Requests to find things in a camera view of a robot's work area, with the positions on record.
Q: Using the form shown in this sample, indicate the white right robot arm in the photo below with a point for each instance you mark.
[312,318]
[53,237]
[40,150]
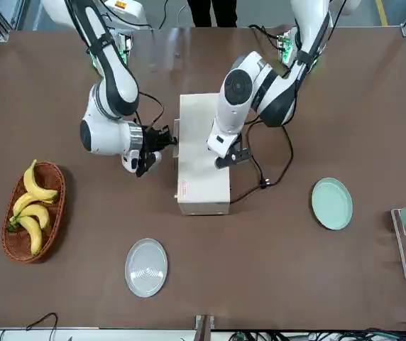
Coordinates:
[116,81]

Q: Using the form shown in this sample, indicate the yellow banana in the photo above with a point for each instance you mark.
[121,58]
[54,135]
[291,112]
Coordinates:
[34,186]
[23,200]
[39,215]
[35,234]

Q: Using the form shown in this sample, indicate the white toaster oven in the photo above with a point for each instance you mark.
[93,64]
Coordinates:
[199,177]

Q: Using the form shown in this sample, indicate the green round plate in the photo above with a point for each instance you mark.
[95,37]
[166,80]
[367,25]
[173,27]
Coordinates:
[332,203]

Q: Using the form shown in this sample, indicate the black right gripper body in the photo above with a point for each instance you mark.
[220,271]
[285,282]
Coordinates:
[150,145]

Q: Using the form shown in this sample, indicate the grey round plate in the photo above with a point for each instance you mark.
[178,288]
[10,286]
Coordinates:
[146,267]

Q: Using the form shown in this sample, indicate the brown woven basket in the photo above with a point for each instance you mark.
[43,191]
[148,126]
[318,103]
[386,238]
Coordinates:
[52,227]

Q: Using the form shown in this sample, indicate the person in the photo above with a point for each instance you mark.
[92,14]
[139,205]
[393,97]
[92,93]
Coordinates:
[212,12]

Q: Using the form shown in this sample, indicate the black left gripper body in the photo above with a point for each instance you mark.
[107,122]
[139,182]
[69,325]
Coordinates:
[238,152]

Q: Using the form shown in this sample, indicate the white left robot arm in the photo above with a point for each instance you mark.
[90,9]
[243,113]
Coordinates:
[277,96]

